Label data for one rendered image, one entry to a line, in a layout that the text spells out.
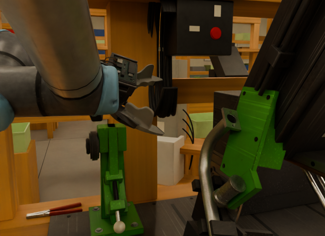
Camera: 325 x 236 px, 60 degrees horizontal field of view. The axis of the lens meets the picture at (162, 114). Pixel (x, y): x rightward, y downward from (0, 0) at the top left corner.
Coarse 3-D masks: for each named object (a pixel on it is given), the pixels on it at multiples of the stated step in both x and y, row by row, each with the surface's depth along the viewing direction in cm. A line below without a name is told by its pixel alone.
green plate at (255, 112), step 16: (240, 96) 67; (256, 96) 61; (272, 96) 56; (240, 112) 65; (256, 112) 60; (272, 112) 56; (256, 128) 59; (272, 128) 59; (240, 144) 63; (256, 144) 58; (272, 144) 59; (224, 160) 67; (240, 160) 61; (256, 160) 57; (272, 160) 60; (240, 176) 60
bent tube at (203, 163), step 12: (228, 120) 63; (216, 132) 67; (204, 144) 71; (204, 156) 71; (204, 168) 70; (204, 180) 68; (204, 192) 66; (204, 204) 65; (216, 204) 65; (216, 216) 62
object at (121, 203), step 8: (104, 176) 73; (112, 176) 71; (120, 176) 71; (104, 184) 73; (112, 184) 71; (120, 184) 74; (104, 192) 72; (120, 192) 72; (104, 200) 71; (112, 200) 71; (120, 200) 68; (112, 208) 67; (120, 208) 67
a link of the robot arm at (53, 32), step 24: (0, 0) 21; (24, 0) 21; (48, 0) 21; (72, 0) 23; (24, 24) 23; (48, 24) 24; (72, 24) 25; (24, 48) 29; (48, 48) 26; (72, 48) 28; (96, 48) 33; (48, 72) 31; (72, 72) 31; (96, 72) 35; (48, 96) 39; (72, 96) 36; (96, 96) 39
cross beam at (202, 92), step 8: (176, 80) 98; (184, 80) 99; (192, 80) 100; (200, 80) 101; (208, 80) 102; (216, 80) 103; (224, 80) 104; (232, 80) 105; (240, 80) 106; (184, 88) 100; (192, 88) 101; (200, 88) 102; (208, 88) 102; (216, 88) 103; (224, 88) 104; (232, 88) 105; (240, 88) 106; (184, 96) 100; (192, 96) 101; (200, 96) 102; (208, 96) 103
